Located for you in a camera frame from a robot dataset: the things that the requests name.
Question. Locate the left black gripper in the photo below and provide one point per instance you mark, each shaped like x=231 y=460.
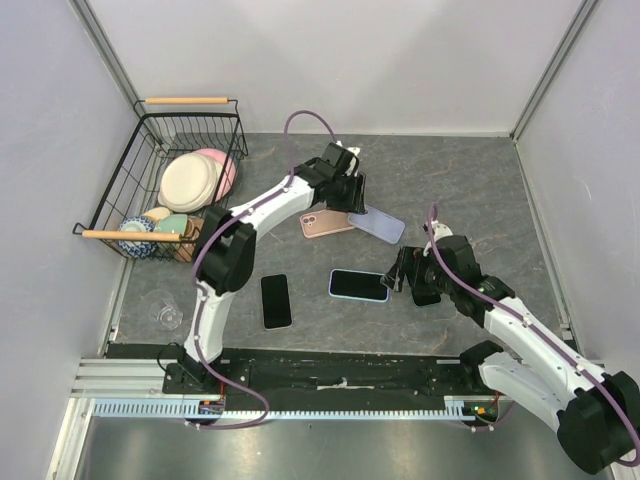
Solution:
x=355 y=204

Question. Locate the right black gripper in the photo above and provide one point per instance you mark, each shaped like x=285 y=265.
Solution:
x=411 y=258

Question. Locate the blue phone black screen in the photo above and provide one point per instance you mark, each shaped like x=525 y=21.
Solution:
x=357 y=285

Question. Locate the light blue phone case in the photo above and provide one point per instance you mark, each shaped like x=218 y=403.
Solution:
x=357 y=299

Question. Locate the purple phone case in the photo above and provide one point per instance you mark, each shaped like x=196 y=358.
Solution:
x=378 y=224

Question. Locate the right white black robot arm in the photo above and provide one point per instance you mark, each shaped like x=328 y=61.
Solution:
x=594 y=414

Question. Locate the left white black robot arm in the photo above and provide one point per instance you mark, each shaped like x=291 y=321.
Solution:
x=225 y=252

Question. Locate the dark green phone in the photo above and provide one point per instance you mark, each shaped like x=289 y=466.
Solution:
x=422 y=298

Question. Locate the pink phone case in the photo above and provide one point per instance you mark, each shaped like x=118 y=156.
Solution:
x=324 y=222

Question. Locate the white phone black screen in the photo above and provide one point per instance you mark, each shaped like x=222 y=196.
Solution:
x=276 y=307

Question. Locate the pink plate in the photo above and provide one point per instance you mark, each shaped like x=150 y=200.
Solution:
x=228 y=170

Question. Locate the cream plate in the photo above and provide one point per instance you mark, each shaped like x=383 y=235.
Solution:
x=189 y=183

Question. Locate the brown cup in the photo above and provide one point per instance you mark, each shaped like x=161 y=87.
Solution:
x=194 y=229

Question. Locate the green cup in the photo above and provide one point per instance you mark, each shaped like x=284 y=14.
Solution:
x=175 y=224

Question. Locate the cream small bowl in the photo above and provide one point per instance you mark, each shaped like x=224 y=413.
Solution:
x=157 y=214

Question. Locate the blue patterned bowl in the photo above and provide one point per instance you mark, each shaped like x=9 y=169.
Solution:
x=136 y=248

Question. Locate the clear glass cup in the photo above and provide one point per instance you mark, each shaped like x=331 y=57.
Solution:
x=162 y=309

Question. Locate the grey cable duct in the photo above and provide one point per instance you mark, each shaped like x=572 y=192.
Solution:
x=182 y=409

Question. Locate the black wire basket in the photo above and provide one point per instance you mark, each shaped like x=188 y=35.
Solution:
x=156 y=141

